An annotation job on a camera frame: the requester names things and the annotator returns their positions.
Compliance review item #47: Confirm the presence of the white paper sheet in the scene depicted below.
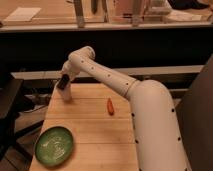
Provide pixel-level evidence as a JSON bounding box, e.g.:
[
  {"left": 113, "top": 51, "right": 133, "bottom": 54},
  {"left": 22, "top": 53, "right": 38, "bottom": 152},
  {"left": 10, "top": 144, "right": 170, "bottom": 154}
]
[{"left": 4, "top": 7, "right": 40, "bottom": 22}]

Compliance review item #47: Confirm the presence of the green ceramic plate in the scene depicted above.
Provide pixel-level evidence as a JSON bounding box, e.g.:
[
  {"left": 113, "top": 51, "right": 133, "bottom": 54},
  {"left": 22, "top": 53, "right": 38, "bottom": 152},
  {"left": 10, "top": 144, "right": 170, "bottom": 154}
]
[{"left": 34, "top": 126, "right": 74, "bottom": 167}]

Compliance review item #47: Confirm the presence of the orange carrot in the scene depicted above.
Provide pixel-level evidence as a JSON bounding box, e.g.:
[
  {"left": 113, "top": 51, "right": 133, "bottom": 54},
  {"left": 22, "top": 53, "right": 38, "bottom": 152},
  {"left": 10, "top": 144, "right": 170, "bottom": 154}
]
[{"left": 107, "top": 98, "right": 114, "bottom": 115}]

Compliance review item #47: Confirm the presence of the black chair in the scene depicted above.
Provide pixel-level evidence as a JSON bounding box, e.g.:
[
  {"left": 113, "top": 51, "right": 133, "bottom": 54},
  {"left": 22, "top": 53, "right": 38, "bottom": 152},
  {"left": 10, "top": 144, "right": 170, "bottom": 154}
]
[{"left": 0, "top": 71, "right": 43, "bottom": 161}]

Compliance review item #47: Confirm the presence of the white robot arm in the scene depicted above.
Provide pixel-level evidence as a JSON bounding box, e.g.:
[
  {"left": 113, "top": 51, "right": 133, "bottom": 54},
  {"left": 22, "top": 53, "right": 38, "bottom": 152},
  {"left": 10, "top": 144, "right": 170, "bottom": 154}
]
[{"left": 61, "top": 46, "right": 190, "bottom": 171}]

